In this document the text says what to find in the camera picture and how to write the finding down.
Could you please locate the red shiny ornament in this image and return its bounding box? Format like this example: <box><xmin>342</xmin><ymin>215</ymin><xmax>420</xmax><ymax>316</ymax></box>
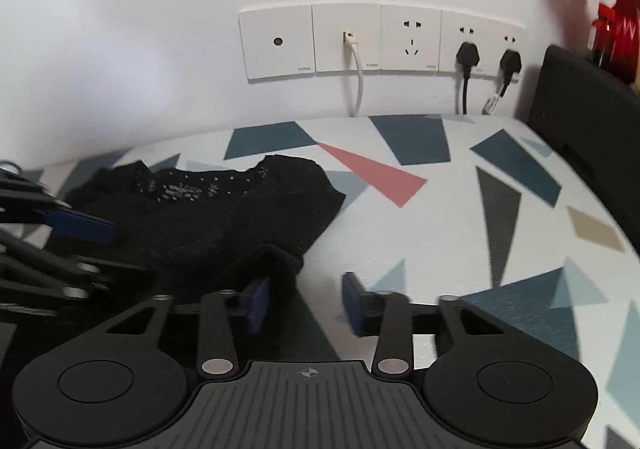
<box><xmin>591</xmin><ymin>0</ymin><xmax>640</xmax><ymax>82</ymax></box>

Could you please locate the white network cable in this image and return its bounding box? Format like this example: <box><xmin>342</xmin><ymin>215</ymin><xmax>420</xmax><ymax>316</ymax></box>
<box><xmin>342</xmin><ymin>31</ymin><xmax>365</xmax><ymax>118</ymax></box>

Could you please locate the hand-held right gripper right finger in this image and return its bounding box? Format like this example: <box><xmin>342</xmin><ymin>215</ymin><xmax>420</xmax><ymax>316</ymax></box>
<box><xmin>341</xmin><ymin>271</ymin><xmax>518</xmax><ymax>378</ymax></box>

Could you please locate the black power plug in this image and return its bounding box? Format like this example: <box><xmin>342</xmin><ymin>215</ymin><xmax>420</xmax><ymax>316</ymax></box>
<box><xmin>482</xmin><ymin>49</ymin><xmax>523</xmax><ymax>116</ymax></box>
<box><xmin>455</xmin><ymin>42</ymin><xmax>481</xmax><ymax>116</ymax></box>

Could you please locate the black sequin knit sweater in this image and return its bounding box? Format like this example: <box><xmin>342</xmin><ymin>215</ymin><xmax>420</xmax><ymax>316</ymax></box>
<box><xmin>47</xmin><ymin>155</ymin><xmax>347</xmax><ymax>330</ymax></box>

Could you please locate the white coaxial wall socket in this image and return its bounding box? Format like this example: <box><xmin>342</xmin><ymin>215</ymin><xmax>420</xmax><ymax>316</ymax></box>
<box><xmin>239</xmin><ymin>6</ymin><xmax>316</xmax><ymax>80</ymax></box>

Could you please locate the geometric print cloth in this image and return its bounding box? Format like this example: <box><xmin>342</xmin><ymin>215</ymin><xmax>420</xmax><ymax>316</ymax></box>
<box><xmin>0</xmin><ymin>114</ymin><xmax>640</xmax><ymax>449</ymax></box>

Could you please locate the white network wall socket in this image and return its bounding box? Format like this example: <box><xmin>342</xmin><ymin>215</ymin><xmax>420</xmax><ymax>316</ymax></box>
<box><xmin>312</xmin><ymin>3</ymin><xmax>383</xmax><ymax>74</ymax></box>

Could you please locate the black panel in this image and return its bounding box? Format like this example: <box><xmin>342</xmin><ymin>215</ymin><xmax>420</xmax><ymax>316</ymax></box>
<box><xmin>527</xmin><ymin>45</ymin><xmax>640</xmax><ymax>210</ymax></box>

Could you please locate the white power wall socket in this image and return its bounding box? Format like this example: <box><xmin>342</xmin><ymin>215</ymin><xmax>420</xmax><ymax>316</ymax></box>
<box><xmin>439</xmin><ymin>10</ymin><xmax>493</xmax><ymax>77</ymax></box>
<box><xmin>487</xmin><ymin>19</ymin><xmax>529</xmax><ymax>80</ymax></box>
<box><xmin>381</xmin><ymin>4</ymin><xmax>443</xmax><ymax>73</ymax></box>

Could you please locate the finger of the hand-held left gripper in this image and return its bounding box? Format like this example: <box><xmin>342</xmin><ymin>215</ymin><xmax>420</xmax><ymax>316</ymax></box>
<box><xmin>0</xmin><ymin>229</ymin><xmax>150</xmax><ymax>319</ymax></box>
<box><xmin>0</xmin><ymin>173</ymin><xmax>117</xmax><ymax>245</ymax></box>

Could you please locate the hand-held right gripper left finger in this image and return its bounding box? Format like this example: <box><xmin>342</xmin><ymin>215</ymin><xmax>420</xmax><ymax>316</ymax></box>
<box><xmin>95</xmin><ymin>276</ymin><xmax>272</xmax><ymax>382</ymax></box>

